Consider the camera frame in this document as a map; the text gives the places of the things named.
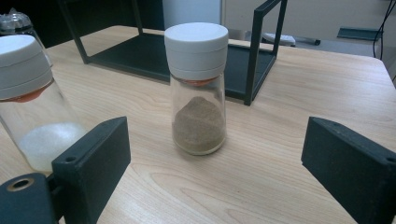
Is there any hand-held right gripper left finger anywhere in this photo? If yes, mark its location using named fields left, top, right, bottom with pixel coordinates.
left=50, top=116, right=132, bottom=224

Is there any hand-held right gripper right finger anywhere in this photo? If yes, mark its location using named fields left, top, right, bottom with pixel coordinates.
left=300, top=116, right=396, bottom=224

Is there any brown spice jar white lid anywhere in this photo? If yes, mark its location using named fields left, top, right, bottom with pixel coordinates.
left=163, top=21, right=230, bottom=157

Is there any white powder jar white lid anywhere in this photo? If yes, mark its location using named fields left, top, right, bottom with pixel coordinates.
left=0, top=34, right=88, bottom=174

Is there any black metal rack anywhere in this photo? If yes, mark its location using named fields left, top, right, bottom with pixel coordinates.
left=57, top=0, right=289, bottom=106

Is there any black pen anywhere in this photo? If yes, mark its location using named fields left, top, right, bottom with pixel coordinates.
left=293, top=35, right=321, bottom=47

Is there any dark flat tray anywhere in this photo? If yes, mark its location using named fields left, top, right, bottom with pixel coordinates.
left=336, top=27, right=384, bottom=41

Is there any white flat object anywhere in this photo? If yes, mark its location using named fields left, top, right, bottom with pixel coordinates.
left=261, top=32, right=297, bottom=47

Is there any black cable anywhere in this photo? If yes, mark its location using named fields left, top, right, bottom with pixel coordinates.
left=372, top=0, right=396, bottom=60

